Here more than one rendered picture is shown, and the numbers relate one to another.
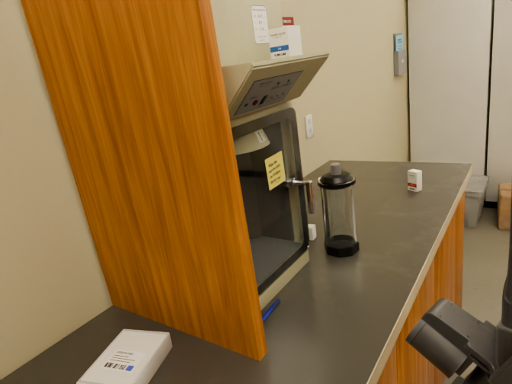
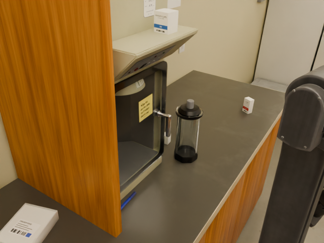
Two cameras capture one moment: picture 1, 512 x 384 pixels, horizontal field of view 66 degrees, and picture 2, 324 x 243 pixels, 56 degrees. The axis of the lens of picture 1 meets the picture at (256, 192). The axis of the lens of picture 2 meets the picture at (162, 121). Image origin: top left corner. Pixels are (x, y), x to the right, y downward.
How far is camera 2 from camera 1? 0.23 m
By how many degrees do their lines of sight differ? 13
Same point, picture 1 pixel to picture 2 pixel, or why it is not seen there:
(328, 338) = (163, 226)
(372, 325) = (192, 221)
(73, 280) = not seen: outside the picture
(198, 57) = (97, 50)
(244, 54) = (133, 27)
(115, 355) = (19, 223)
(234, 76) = (122, 59)
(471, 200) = not seen: hidden behind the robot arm
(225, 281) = (99, 189)
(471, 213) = not seen: hidden behind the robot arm
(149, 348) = (43, 221)
